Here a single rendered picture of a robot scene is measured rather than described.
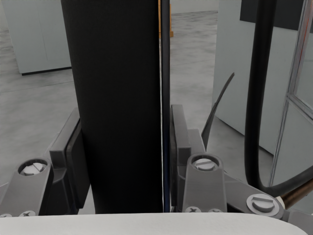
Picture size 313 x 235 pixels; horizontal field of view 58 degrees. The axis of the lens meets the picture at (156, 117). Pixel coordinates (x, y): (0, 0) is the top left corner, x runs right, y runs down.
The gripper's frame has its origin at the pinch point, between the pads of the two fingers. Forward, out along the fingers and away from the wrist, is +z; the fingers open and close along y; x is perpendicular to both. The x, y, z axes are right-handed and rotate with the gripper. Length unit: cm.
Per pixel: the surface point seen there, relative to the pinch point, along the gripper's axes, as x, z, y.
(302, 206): -95, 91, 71
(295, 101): -51, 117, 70
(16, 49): -103, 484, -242
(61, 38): -93, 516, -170
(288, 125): -66, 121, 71
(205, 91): -151, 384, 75
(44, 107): -151, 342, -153
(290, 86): -46, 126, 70
